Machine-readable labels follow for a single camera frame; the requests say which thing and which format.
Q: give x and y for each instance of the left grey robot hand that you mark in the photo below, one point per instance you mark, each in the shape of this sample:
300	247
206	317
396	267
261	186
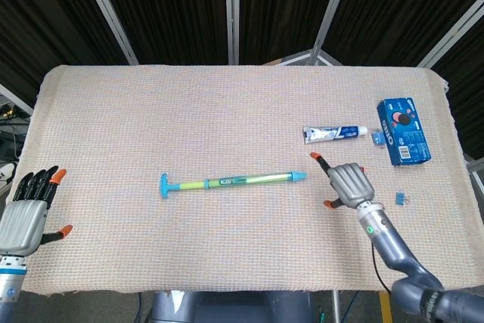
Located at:
20	221

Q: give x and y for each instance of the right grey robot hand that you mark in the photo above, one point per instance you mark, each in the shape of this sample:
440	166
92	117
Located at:
349	183

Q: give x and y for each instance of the green blue water pump toy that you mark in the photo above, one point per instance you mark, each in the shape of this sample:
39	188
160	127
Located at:
189	185

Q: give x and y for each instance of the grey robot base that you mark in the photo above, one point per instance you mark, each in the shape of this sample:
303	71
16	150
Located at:
227	308

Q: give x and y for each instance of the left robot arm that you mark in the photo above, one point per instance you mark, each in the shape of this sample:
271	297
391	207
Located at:
11	281

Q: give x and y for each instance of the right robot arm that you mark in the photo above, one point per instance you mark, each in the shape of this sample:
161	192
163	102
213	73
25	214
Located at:
393	251

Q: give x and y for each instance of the white shoe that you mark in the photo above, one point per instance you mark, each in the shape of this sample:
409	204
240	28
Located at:
7	171

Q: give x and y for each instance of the white blue toothpaste tube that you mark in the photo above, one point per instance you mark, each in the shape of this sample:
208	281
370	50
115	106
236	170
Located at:
332	134

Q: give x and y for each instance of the small light blue packet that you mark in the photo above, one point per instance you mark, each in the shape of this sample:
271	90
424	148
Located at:
378	138

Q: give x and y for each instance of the blue binder clip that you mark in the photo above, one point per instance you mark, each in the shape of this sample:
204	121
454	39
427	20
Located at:
401	198

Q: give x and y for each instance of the blue Oreo cookie box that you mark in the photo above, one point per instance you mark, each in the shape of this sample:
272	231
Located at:
404	137

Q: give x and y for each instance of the metal table leg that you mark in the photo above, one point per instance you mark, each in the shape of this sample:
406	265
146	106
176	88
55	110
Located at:
334	308

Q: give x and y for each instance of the beige woven tablecloth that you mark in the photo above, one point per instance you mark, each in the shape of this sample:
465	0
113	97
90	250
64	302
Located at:
227	111

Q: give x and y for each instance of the dark screen panel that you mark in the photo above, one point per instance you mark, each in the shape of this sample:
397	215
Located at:
408	5
280	5
38	16
469	92
170	9

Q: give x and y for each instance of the white screen frame post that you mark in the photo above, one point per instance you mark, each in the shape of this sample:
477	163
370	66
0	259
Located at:
15	99
234	9
106	9
453	33
332	9

